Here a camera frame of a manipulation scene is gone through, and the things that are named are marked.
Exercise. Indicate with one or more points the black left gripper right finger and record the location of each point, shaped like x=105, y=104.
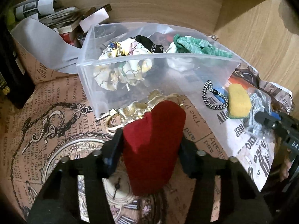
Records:
x=241, y=202

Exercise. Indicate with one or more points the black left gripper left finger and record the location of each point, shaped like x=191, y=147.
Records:
x=57, y=201

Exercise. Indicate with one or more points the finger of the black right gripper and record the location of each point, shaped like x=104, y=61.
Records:
x=270, y=121

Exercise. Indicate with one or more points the red fabric scrunchie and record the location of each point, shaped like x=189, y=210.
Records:
x=151, y=145

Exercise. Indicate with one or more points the green knitted scrunchie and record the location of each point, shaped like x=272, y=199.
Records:
x=189, y=44

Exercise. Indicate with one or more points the floral white fabric scrunchie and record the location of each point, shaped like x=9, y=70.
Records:
x=130, y=72

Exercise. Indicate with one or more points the person's hand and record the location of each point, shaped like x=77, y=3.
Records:
x=284, y=170

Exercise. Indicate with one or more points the silver grey scrunchie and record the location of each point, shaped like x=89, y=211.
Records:
x=260, y=102

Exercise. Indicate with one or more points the yellow sponge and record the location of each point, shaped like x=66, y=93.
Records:
x=239, y=101

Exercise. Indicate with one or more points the vintage newspaper print mat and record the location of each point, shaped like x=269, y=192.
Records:
x=58, y=121

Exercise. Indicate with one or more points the gold shiny scrunchie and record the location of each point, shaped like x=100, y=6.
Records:
x=136, y=110

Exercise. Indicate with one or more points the dark wine bottle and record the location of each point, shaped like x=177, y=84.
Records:
x=16, y=83

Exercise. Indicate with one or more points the clear plastic storage bin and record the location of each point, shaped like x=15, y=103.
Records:
x=161, y=77

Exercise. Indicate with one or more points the grey paper sheet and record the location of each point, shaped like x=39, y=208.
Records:
x=46, y=45

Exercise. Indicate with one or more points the white small card box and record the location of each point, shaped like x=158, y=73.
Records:
x=98, y=17

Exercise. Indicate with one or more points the stack of booklets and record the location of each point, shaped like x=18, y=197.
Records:
x=63, y=21

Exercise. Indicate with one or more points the rolled printed paper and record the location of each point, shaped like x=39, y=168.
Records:
x=39, y=7

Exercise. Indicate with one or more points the black scrunchie with chain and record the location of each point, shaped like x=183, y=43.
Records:
x=149, y=44

